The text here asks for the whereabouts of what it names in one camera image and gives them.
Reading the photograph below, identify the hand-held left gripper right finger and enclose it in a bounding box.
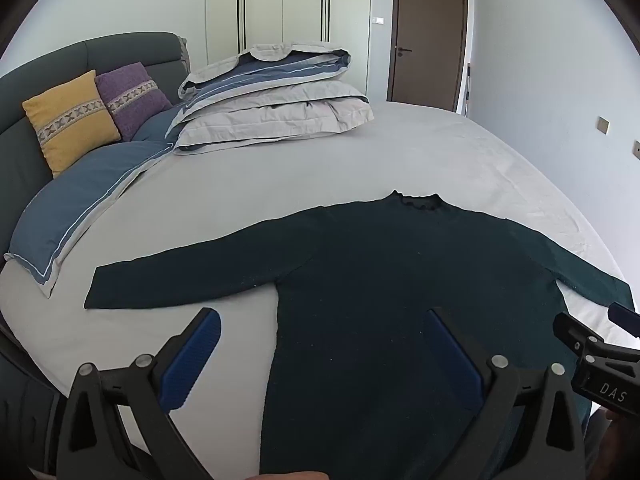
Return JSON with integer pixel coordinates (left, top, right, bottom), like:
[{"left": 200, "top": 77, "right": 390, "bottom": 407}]
[{"left": 427, "top": 307, "right": 586, "bottom": 480}]

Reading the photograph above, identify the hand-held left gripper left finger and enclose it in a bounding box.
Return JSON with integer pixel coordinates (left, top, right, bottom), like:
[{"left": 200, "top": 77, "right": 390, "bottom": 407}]
[{"left": 56, "top": 307, "right": 222, "bottom": 480}]

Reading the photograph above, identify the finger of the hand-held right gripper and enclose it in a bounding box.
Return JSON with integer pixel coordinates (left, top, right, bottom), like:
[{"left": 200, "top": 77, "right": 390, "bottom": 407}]
[
  {"left": 607, "top": 302, "right": 640, "bottom": 338},
  {"left": 552, "top": 312, "right": 608, "bottom": 359}
]

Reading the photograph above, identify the large blue pillow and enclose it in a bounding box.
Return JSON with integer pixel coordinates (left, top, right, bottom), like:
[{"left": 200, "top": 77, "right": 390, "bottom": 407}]
[{"left": 4, "top": 141, "right": 173, "bottom": 300}]

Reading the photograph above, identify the bed with white sheet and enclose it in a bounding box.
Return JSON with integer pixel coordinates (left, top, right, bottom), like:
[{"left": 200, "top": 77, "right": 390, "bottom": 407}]
[{"left": 0, "top": 97, "right": 640, "bottom": 480}]

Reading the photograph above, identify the folded grey blue duvet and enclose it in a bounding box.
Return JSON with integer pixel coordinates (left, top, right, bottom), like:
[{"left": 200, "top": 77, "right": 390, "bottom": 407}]
[{"left": 174, "top": 42, "right": 375, "bottom": 156}]

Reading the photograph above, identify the yellow patterned cushion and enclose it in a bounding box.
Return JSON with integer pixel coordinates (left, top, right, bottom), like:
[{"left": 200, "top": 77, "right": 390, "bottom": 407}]
[{"left": 21, "top": 70, "right": 122, "bottom": 178}]

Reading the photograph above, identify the purple patterned cushion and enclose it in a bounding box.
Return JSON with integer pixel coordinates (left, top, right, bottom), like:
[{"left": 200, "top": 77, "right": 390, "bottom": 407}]
[{"left": 95, "top": 62, "right": 173, "bottom": 142}]

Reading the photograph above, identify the brown door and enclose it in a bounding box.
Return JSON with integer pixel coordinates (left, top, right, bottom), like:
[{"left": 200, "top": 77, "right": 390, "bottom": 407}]
[{"left": 386, "top": 0, "right": 470, "bottom": 113}]

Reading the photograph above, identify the dark grey upholstered headboard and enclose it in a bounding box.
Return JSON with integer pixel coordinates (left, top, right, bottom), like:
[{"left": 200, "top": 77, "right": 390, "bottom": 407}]
[{"left": 0, "top": 31, "right": 190, "bottom": 251}]

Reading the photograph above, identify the white wardrobe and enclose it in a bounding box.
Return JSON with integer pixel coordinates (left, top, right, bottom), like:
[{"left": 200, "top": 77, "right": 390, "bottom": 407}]
[{"left": 205, "top": 0, "right": 371, "bottom": 98}]

